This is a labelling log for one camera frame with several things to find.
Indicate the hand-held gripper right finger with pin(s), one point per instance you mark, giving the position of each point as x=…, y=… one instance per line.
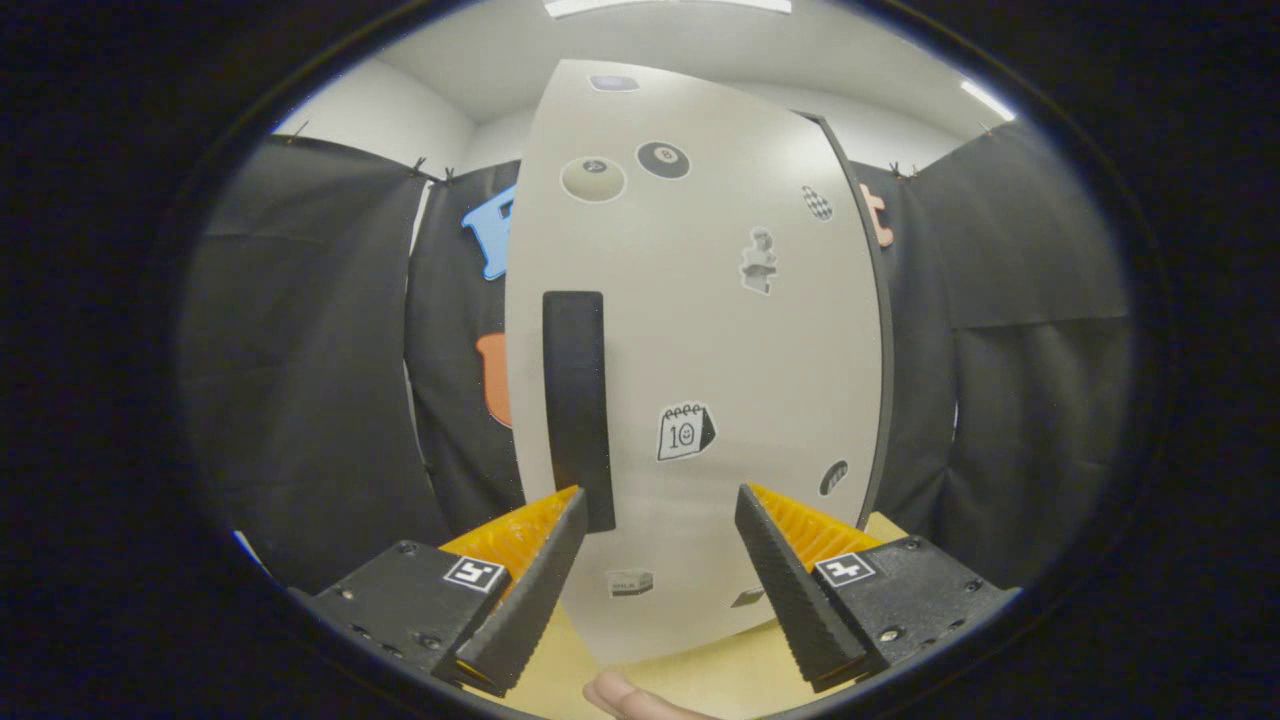
x=790, y=600

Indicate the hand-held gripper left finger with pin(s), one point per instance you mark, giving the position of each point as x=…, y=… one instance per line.
x=530, y=610

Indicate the grey shoe cabinet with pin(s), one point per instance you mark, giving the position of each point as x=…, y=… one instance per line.
x=887, y=350

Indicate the beige shoe cabinet door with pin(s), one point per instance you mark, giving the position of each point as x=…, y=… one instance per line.
x=700, y=330

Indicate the black backdrop cloth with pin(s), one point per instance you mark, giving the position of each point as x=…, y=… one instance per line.
x=300, y=400

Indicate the small ceiling light panel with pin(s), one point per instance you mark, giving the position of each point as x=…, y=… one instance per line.
x=985, y=100

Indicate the large ceiling light panel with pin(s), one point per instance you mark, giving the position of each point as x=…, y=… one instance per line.
x=670, y=6

